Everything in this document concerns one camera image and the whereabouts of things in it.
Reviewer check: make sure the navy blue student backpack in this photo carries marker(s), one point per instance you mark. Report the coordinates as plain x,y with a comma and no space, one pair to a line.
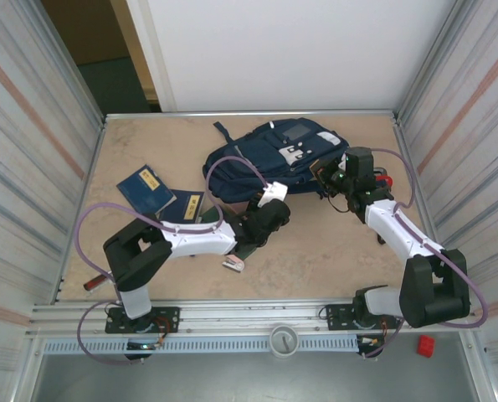
265,159

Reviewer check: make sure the blue book yellow label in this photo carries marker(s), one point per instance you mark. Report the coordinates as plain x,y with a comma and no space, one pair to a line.
186,205
144,192

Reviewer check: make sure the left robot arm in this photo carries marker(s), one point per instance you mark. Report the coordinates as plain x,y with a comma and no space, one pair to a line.
198,243

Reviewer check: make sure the pink stapler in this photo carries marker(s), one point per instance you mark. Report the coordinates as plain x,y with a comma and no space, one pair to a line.
233,264

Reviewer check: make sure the grey round cup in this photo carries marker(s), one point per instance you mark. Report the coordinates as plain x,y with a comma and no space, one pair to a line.
285,340

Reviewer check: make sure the small circuit board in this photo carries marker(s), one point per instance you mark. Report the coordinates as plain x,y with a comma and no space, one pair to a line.
370,341
142,346

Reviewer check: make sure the red plastic block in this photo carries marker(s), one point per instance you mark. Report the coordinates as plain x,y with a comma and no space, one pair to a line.
425,346

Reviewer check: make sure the aluminium mounting rail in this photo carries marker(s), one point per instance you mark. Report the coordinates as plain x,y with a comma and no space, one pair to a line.
248,312

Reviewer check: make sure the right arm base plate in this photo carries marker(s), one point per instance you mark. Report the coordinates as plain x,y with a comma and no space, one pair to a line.
338,316

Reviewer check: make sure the aluminium corner post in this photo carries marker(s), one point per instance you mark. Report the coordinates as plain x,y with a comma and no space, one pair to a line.
70,71
430,63

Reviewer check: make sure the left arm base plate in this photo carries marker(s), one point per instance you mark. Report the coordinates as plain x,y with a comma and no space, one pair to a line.
169,316

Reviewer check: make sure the white door frame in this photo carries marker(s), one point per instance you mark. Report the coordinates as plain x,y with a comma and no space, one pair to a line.
148,42

